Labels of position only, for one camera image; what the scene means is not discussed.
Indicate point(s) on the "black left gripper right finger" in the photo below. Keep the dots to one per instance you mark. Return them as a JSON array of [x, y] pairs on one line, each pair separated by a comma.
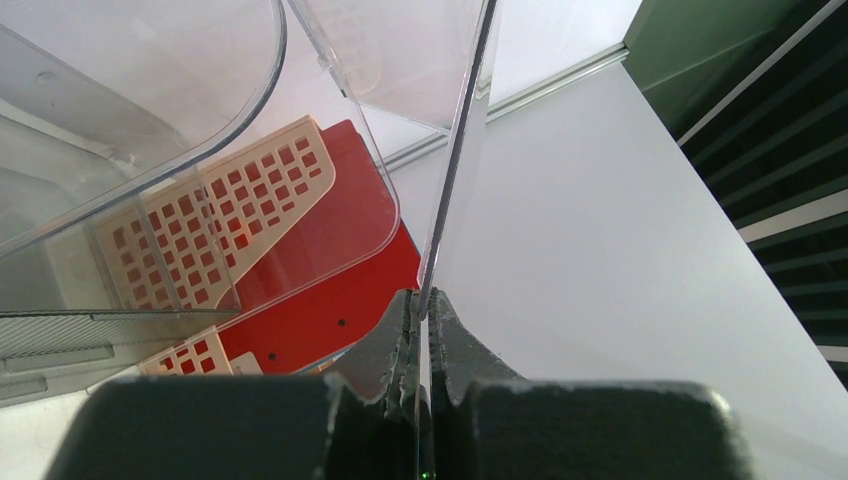
[[489, 422]]

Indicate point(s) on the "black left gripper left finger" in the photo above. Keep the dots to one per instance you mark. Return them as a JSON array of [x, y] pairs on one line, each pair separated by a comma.
[[357, 420]]

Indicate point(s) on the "red folder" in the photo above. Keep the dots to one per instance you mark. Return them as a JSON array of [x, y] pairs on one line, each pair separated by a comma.
[[326, 283]]

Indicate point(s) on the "clear grey drawer organizer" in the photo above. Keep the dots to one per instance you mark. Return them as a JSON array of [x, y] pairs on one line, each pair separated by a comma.
[[169, 167]]

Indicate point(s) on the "peach plastic file rack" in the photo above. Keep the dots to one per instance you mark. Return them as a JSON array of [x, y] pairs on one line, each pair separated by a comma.
[[172, 257]]

